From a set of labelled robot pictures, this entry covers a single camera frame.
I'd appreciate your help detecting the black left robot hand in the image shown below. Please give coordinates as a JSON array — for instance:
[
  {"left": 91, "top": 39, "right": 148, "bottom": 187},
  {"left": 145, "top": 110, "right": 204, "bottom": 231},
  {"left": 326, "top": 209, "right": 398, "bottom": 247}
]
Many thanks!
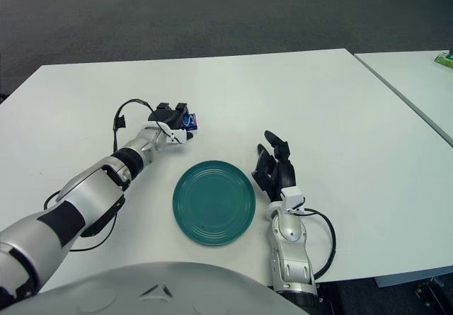
[{"left": 147, "top": 101, "right": 199, "bottom": 147}]

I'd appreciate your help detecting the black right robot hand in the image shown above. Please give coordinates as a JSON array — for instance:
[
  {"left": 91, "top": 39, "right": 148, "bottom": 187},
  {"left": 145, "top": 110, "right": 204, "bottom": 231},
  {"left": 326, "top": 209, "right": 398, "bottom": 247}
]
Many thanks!
[{"left": 251, "top": 130, "right": 306, "bottom": 214}]

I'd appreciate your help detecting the blue purple gum box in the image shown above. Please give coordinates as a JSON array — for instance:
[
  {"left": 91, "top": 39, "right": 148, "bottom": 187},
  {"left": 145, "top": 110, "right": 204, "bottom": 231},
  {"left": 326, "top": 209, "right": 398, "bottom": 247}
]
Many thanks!
[{"left": 183, "top": 113, "right": 199, "bottom": 132}]

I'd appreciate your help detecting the green ribbed plate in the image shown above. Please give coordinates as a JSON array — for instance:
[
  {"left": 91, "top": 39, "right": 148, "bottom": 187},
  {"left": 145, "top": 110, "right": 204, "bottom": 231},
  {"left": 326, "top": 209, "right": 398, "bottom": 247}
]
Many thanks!
[{"left": 172, "top": 159, "right": 258, "bottom": 247}]

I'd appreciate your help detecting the white neighbouring table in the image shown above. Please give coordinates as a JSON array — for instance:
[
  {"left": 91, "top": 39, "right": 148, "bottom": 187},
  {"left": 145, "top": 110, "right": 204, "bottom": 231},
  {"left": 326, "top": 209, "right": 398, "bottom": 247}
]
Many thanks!
[{"left": 353, "top": 50, "right": 453, "bottom": 148}]

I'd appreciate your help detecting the silver robot torso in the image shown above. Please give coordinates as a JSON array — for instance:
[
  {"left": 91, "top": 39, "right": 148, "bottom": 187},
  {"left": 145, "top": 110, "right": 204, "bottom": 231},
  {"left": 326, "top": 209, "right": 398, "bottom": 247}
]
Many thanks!
[{"left": 30, "top": 260, "right": 309, "bottom": 315}]

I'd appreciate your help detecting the green small box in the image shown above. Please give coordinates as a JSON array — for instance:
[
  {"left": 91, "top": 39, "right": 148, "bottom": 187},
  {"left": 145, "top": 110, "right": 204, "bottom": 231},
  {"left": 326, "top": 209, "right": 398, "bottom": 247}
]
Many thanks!
[{"left": 432, "top": 49, "right": 453, "bottom": 69}]

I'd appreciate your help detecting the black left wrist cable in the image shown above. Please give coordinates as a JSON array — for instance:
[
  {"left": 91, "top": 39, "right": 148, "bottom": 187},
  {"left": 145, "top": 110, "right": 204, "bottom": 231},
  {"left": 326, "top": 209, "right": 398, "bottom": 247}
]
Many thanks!
[{"left": 112, "top": 98, "right": 157, "bottom": 154}]

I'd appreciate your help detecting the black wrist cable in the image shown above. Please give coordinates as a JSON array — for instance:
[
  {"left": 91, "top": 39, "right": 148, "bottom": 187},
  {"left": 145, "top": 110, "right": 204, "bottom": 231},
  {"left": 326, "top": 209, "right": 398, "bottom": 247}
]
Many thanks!
[
  {"left": 112, "top": 98, "right": 157, "bottom": 154},
  {"left": 300, "top": 207, "right": 337, "bottom": 281}
]

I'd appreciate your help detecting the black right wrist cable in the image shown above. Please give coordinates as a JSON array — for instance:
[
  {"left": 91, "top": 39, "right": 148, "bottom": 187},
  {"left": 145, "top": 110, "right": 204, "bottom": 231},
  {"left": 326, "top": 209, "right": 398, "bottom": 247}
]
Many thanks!
[{"left": 300, "top": 207, "right": 337, "bottom": 281}]

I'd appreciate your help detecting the white table frame beam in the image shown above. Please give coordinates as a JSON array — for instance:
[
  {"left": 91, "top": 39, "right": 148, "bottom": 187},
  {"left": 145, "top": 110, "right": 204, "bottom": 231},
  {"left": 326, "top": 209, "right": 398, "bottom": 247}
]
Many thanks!
[{"left": 374, "top": 273, "right": 453, "bottom": 289}]

